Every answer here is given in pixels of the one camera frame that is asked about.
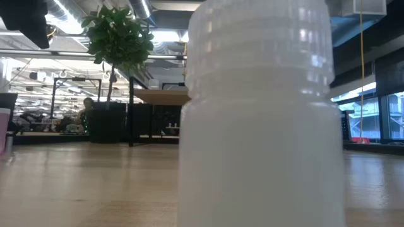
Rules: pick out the white translucent medicine bottle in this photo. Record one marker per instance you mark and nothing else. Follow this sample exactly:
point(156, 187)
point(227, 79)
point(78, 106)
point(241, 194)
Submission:
point(154, 84)
point(262, 142)

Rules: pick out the black background robot arm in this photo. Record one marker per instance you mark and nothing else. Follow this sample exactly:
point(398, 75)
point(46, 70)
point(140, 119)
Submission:
point(67, 123)
point(31, 119)

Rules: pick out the wooden shelf with black legs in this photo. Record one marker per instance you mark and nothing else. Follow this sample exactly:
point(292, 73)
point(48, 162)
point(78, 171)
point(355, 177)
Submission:
point(161, 97)

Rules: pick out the silver ceiling pipe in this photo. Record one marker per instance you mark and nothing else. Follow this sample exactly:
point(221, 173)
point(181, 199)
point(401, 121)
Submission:
point(79, 54)

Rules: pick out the black screen panel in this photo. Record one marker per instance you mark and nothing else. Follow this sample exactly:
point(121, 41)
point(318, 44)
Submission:
point(9, 99)

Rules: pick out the green leafy potted plant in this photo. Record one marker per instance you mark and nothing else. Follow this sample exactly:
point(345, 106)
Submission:
point(116, 38)

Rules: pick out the person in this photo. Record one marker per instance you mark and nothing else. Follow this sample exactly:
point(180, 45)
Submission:
point(87, 104)

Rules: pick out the black plant pot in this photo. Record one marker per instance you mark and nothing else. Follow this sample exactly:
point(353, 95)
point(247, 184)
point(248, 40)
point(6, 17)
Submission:
point(107, 126)

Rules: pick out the black perforated panel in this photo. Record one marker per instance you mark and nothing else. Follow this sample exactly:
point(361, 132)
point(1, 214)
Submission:
point(346, 126)

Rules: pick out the white ceiling box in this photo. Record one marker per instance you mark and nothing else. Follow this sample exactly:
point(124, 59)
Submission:
point(366, 8)

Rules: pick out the red object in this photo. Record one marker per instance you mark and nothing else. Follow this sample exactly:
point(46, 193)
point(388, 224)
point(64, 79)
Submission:
point(361, 140)

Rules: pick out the black background rig frame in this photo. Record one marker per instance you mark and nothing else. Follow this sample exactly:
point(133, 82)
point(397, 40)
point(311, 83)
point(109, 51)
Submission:
point(77, 79)

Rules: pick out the silver ceiling duct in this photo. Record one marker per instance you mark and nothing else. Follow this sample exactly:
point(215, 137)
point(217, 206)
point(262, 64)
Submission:
point(140, 8)

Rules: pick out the small grey post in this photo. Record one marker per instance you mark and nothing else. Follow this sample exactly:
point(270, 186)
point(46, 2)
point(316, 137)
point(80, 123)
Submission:
point(10, 143)

